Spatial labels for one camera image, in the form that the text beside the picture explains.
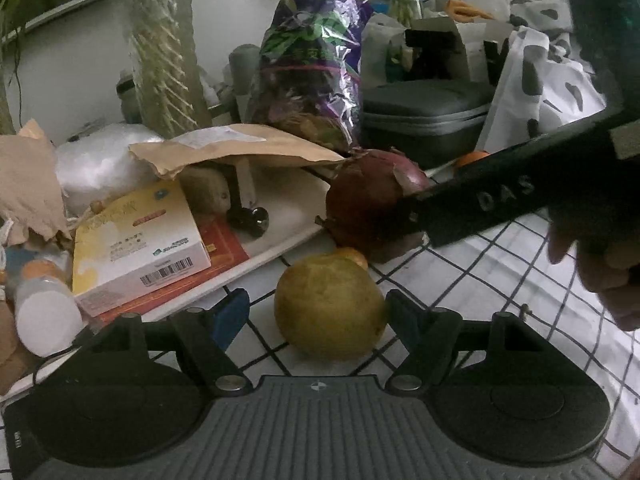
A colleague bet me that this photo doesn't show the yellow pear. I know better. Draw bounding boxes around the yellow pear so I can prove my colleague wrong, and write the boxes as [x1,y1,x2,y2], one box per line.
[273,252,388,361]

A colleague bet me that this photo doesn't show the small orange tangerine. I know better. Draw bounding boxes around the small orange tangerine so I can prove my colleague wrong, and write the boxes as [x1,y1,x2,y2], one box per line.
[334,247,369,270]

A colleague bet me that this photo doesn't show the large orange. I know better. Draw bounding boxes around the large orange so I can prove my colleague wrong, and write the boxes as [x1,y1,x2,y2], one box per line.
[454,151,489,171]

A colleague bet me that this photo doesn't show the right human hand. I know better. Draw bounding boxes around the right human hand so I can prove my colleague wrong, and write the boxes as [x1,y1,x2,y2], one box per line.
[548,220,639,332]

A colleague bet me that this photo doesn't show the red flat box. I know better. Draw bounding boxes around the red flat box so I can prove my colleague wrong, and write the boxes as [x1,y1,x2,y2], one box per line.
[99,214,250,324]

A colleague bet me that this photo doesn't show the cow pattern cloth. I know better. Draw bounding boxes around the cow pattern cloth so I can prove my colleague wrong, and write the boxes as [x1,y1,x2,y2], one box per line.
[476,0,608,154]

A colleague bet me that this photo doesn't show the black white checked cloth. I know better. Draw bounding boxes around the black white checked cloth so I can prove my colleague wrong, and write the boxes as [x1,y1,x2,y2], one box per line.
[203,212,639,476]

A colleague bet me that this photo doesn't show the yellow white medicine box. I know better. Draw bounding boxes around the yellow white medicine box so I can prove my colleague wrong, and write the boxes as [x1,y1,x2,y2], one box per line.
[72,180,210,318]

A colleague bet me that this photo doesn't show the black round knob tool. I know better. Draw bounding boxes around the black round knob tool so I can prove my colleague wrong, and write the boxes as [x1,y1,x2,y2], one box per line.
[224,158,269,238]

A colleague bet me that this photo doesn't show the dark red dragon fruit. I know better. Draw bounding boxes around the dark red dragon fruit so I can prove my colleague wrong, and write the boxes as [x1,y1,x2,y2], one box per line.
[318,150,432,263]

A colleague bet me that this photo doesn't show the white pill bottle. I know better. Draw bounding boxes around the white pill bottle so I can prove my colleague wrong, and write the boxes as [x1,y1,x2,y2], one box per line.
[14,260,85,358]

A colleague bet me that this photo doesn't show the black zip case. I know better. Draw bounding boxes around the black zip case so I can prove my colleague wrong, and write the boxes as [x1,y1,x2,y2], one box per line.
[360,79,495,169]

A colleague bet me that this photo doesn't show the white oval tray left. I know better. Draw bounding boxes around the white oval tray left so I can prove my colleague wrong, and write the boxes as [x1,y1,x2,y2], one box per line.
[0,164,334,401]

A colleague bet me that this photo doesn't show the brown paper envelope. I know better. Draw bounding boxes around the brown paper envelope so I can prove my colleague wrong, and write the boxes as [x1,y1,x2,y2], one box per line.
[129,124,344,179]

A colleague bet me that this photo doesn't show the black small box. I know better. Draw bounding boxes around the black small box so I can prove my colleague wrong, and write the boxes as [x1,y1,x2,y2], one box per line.
[405,29,458,80]

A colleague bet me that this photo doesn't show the white plastic bag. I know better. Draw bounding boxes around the white plastic bag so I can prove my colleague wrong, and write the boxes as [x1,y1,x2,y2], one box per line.
[55,124,163,217]

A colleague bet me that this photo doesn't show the purple snack bag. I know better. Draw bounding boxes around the purple snack bag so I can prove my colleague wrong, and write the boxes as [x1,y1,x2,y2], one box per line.
[246,0,372,153]

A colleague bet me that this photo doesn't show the glass vase with bamboo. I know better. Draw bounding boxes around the glass vase with bamboo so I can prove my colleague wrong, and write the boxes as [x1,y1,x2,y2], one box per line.
[117,0,210,139]

